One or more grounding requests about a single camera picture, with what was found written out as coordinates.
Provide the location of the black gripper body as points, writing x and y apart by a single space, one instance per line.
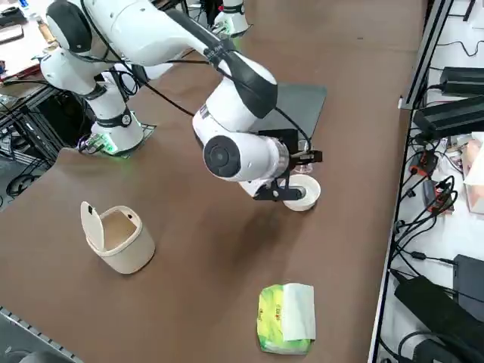
280 140

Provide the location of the clear glass measuring cup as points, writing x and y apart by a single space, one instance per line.
304 169

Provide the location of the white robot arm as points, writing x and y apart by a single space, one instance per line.
151 34
232 19

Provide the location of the white round bowl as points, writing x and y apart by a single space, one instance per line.
312 196

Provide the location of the dark grey square tray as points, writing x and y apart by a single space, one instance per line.
302 106

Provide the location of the red and black power strip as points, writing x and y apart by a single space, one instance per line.
425 162

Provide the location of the green tissue pack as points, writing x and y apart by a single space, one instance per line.
280 321

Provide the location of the white cardboard box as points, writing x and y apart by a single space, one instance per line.
476 177

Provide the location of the beige trash can with lid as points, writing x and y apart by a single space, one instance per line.
128 253

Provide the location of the white side bench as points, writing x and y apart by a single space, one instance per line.
453 30

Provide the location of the aluminium frame post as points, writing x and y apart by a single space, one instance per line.
427 49

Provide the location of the aluminium table edge rail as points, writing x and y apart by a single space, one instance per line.
22 325

